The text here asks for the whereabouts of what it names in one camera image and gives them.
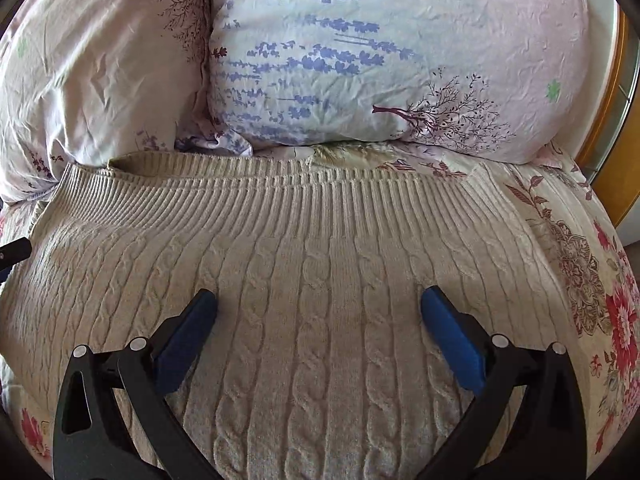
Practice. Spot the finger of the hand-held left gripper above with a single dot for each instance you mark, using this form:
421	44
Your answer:
17	250

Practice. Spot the wooden framed glass cabinet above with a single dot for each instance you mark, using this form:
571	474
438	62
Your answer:
617	125

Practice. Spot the pink plant print pillow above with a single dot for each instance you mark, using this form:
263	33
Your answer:
100	60

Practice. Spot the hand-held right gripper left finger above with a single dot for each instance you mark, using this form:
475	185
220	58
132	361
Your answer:
189	332

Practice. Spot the floral bed sheet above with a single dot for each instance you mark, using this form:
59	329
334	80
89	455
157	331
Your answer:
575	240

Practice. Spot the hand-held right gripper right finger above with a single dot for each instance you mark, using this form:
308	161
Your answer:
450	332

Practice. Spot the blue lavender print pillow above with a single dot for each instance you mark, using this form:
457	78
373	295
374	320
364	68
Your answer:
400	50

